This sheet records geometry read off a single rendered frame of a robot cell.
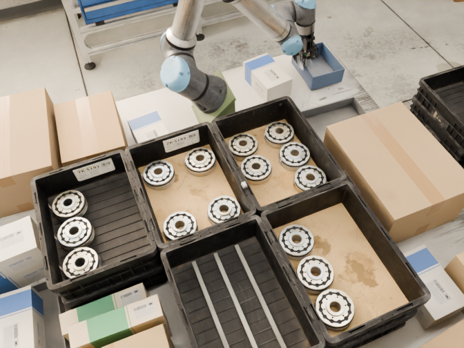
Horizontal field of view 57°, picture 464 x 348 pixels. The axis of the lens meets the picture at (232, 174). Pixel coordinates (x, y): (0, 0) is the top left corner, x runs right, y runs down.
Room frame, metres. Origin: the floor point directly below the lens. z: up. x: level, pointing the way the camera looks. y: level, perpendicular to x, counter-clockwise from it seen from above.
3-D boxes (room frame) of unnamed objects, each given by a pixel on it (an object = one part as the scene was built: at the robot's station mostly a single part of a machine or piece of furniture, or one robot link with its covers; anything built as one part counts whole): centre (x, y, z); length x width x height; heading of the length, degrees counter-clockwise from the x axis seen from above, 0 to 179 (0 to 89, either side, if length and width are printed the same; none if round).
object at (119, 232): (0.68, 0.42, 0.87); 0.40 x 0.30 x 0.11; 20
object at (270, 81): (1.42, -0.17, 0.75); 0.20 x 0.12 x 0.09; 26
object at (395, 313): (0.50, -0.28, 0.92); 0.40 x 0.30 x 0.02; 20
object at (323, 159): (0.88, -0.14, 0.87); 0.40 x 0.30 x 0.11; 20
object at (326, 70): (1.48, -0.40, 0.75); 0.20 x 0.15 x 0.07; 18
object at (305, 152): (0.91, -0.21, 0.86); 0.10 x 0.10 x 0.01
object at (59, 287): (0.68, 0.42, 0.92); 0.40 x 0.30 x 0.02; 20
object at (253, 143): (0.96, -0.04, 0.86); 0.10 x 0.10 x 0.01
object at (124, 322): (0.37, 0.32, 0.85); 0.24 x 0.06 x 0.06; 108
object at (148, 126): (1.12, 0.30, 0.75); 0.20 x 0.12 x 0.09; 24
